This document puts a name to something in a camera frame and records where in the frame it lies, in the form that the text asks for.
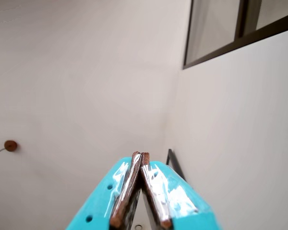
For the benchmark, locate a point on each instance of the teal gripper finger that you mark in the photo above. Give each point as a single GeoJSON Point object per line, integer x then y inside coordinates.
{"type": "Point", "coordinates": [182, 215]}
{"type": "Point", "coordinates": [98, 198]}

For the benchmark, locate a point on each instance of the black metal rail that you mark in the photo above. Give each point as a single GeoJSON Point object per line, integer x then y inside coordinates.
{"type": "Point", "coordinates": [175, 165]}

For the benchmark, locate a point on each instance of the dark window frame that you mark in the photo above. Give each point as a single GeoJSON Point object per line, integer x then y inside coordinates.
{"type": "Point", "coordinates": [240, 21]}

